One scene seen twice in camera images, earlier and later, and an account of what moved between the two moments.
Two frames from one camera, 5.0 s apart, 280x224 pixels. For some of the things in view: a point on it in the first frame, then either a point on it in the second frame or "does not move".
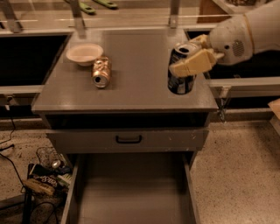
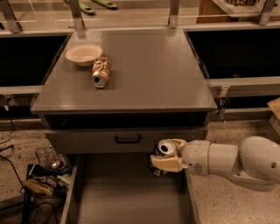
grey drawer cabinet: (107, 91) does not move
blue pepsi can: (182, 84) → (164, 148)
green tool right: (106, 3) does not move
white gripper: (229, 40) → (196, 156)
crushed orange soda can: (101, 72) does not move
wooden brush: (38, 186) does not move
